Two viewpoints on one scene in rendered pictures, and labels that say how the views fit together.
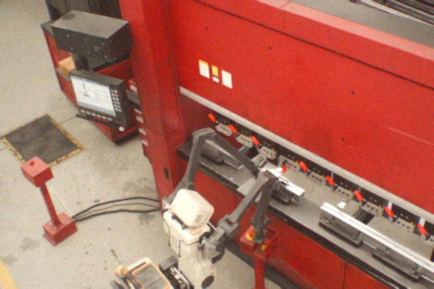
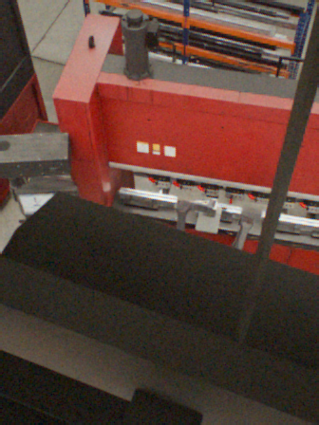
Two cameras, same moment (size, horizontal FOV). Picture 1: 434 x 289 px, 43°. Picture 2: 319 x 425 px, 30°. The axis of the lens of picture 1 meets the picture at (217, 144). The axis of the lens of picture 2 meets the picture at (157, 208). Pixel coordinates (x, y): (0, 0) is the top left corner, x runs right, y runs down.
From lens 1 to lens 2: 2.30 m
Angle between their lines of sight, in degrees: 28
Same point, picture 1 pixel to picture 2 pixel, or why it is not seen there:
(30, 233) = not seen: outside the picture
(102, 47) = (59, 167)
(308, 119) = (257, 166)
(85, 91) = (35, 203)
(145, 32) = (92, 138)
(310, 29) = (268, 113)
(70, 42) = (20, 170)
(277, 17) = (235, 108)
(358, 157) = (303, 182)
